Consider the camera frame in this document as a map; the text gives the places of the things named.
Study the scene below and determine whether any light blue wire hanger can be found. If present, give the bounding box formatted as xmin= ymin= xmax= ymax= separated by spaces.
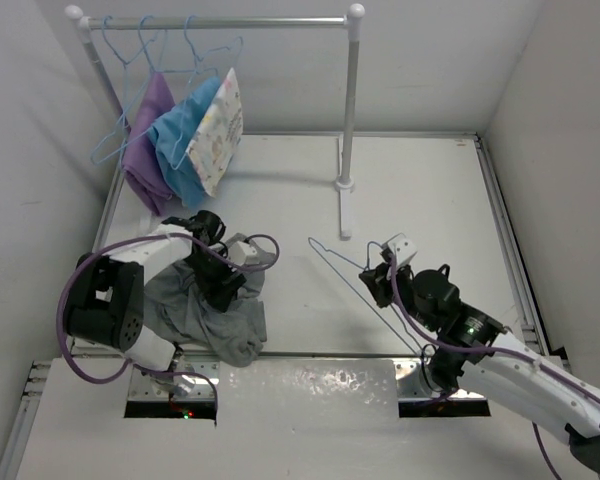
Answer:
xmin=307 ymin=236 xmax=422 ymax=357

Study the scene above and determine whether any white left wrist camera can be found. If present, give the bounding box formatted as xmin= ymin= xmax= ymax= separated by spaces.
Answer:
xmin=227 ymin=241 xmax=260 ymax=267

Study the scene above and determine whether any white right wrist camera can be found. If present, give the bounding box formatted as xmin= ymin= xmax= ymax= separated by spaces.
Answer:
xmin=381 ymin=233 xmax=418 ymax=268

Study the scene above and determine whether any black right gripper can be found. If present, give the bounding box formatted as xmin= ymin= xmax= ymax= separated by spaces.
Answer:
xmin=359 ymin=257 xmax=437 ymax=332

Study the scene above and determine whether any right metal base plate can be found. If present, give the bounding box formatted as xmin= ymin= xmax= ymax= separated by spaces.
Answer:
xmin=393 ymin=357 xmax=491 ymax=419

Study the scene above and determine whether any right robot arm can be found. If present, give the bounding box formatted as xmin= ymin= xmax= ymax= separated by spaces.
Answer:
xmin=359 ymin=258 xmax=600 ymax=475

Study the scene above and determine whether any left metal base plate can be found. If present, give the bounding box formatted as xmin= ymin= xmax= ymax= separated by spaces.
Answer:
xmin=124 ymin=356 xmax=220 ymax=421

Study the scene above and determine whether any blue hanger under purple shirt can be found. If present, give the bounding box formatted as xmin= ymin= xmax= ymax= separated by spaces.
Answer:
xmin=137 ymin=16 xmax=196 ymax=76

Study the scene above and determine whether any empty light blue hanger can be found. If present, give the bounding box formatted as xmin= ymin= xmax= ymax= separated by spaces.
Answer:
xmin=90 ymin=15 xmax=159 ymax=165

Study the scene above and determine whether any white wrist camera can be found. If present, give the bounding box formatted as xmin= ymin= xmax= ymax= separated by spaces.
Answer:
xmin=381 ymin=233 xmax=418 ymax=268
xmin=227 ymin=241 xmax=260 ymax=267

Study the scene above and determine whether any purple hanging shirt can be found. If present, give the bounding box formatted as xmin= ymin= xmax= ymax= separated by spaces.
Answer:
xmin=121 ymin=73 xmax=175 ymax=216

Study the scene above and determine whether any blue hanging shirt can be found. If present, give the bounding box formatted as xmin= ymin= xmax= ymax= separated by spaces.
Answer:
xmin=147 ymin=77 xmax=221 ymax=211

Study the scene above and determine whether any white metal clothes rack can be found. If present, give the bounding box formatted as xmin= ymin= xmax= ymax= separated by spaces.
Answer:
xmin=64 ymin=3 xmax=365 ymax=241

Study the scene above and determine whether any metal base plate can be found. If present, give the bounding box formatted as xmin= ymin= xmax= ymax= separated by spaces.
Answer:
xmin=393 ymin=357 xmax=491 ymax=419
xmin=124 ymin=356 xmax=220 ymax=421

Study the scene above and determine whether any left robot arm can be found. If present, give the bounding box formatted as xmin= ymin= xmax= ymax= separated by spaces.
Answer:
xmin=59 ymin=210 xmax=245 ymax=372

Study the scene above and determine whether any white patterned hanging shirt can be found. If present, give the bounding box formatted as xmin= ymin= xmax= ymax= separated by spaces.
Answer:
xmin=186 ymin=68 xmax=244 ymax=197

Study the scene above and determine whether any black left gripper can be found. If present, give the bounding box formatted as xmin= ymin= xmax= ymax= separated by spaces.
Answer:
xmin=183 ymin=248 xmax=245 ymax=310

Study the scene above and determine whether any grey t shirt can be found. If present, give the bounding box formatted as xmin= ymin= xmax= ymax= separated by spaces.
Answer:
xmin=144 ymin=260 xmax=267 ymax=367

